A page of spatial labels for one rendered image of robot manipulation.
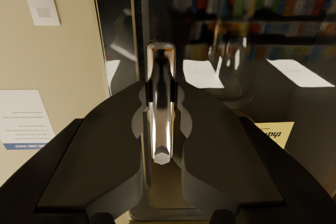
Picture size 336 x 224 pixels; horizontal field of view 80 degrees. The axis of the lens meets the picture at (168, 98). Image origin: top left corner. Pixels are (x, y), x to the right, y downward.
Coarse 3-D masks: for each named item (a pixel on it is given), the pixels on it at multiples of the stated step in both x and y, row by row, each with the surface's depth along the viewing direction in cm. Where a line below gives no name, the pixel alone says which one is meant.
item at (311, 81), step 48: (96, 0) 14; (144, 0) 14; (192, 0) 14; (240, 0) 14; (288, 0) 14; (144, 48) 16; (192, 48) 16; (240, 48) 16; (288, 48) 16; (240, 96) 18; (288, 96) 18; (144, 144) 21; (288, 144) 22; (144, 192) 25
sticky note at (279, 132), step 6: (258, 126) 20; (264, 126) 20; (270, 126) 20; (276, 126) 20; (282, 126) 20; (288, 126) 20; (264, 132) 21; (270, 132) 21; (276, 132) 21; (282, 132) 21; (288, 132) 21; (276, 138) 21; (282, 138) 21; (282, 144) 22
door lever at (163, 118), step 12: (156, 48) 10; (168, 48) 10; (156, 60) 11; (168, 60) 11; (156, 72) 11; (168, 72) 11; (156, 84) 12; (168, 84) 12; (156, 96) 12; (168, 96) 12; (156, 108) 12; (168, 108) 12; (156, 120) 13; (168, 120) 13; (156, 132) 13; (168, 132) 14; (156, 144) 14; (168, 144) 14; (156, 156) 14; (168, 156) 14
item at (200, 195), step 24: (192, 96) 10; (192, 120) 8; (216, 120) 9; (192, 144) 7; (216, 144) 7; (240, 144) 7; (192, 168) 6; (216, 168) 6; (240, 168) 6; (264, 168) 6; (192, 192) 7; (216, 192) 6; (240, 192) 6; (264, 192) 6
